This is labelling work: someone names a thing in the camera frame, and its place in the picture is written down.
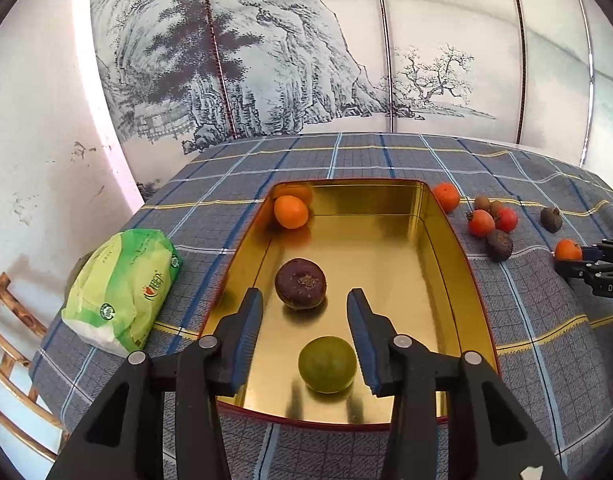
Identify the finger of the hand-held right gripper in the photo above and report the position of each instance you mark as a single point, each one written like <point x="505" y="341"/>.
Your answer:
<point x="606" y="251"/>
<point x="604" y="280"/>

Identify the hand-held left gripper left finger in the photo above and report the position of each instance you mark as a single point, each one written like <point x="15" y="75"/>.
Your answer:
<point x="251" y="320"/>

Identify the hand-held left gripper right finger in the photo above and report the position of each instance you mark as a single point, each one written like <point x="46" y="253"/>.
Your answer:
<point x="360" y="325"/>

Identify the large mandarin orange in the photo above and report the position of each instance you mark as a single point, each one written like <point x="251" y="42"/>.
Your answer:
<point x="567" y="250"/>

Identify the gold metal tin tray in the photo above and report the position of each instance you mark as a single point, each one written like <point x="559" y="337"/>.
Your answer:
<point x="386" y="260"/>

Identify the red tomato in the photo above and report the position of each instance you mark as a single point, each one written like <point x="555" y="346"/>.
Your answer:
<point x="480" y="223"/>
<point x="507" y="219"/>

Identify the wrinkled dark passion fruit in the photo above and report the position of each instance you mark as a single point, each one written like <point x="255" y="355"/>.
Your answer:
<point x="551" y="219"/>
<point x="500" y="245"/>

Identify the small brown kiwi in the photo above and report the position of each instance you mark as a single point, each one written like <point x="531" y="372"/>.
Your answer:
<point x="481" y="203"/>
<point x="496" y="207"/>

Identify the small orange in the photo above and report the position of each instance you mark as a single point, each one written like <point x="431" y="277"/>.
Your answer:
<point x="446" y="197"/>
<point x="290" y="212"/>

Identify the green citrus fruit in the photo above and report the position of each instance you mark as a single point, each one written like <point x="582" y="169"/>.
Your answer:
<point x="326" y="364"/>

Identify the purple passion fruit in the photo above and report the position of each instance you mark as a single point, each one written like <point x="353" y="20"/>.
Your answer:
<point x="300" y="283"/>

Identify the green tissue pack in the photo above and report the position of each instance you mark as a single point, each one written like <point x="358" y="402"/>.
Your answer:
<point x="121" y="290"/>

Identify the wooden chair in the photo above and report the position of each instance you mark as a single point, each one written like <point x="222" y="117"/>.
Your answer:
<point x="6" y="355"/>

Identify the landscape painted folding screen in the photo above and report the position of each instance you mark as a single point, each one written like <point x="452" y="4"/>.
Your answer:
<point x="296" y="50"/>

